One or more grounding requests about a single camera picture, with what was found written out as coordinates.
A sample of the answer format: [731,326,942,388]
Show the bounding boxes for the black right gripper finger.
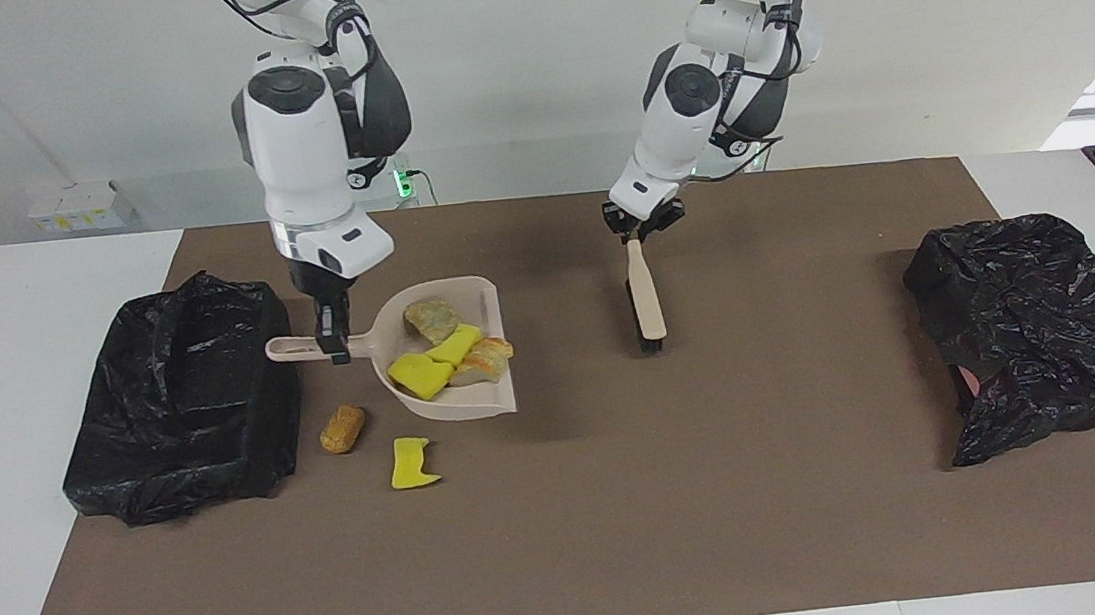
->
[290,260,337,364]
[328,278,358,366]

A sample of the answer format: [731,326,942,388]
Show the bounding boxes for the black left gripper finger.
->
[643,196,689,236]
[601,201,641,246]

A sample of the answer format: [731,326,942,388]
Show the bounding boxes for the beige plastic dustpan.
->
[260,271,520,440]

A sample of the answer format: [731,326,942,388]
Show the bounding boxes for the beige hand brush black bristles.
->
[621,235,670,358]

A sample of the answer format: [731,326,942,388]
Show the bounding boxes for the pale bread chunk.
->
[402,296,464,350]

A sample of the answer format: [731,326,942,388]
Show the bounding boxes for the yellow sponge chunk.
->
[424,322,487,370]
[385,349,458,406]

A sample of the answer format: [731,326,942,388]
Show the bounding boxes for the orange striped croissant piece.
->
[445,335,518,389]

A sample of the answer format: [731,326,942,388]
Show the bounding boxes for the black bag lined bin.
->
[43,262,313,535]
[897,208,1095,472]

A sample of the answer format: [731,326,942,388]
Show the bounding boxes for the pink bin under bag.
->
[950,362,982,415]

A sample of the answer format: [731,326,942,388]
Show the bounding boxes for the brown bread roll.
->
[316,401,371,458]

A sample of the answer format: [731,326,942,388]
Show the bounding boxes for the notched yellow sponge piece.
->
[386,434,444,492]

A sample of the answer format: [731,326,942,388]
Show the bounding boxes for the brown table mat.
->
[0,141,1095,615]

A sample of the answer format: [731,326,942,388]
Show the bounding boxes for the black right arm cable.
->
[206,0,380,89]

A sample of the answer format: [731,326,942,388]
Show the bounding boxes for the white wall power box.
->
[25,177,137,238]

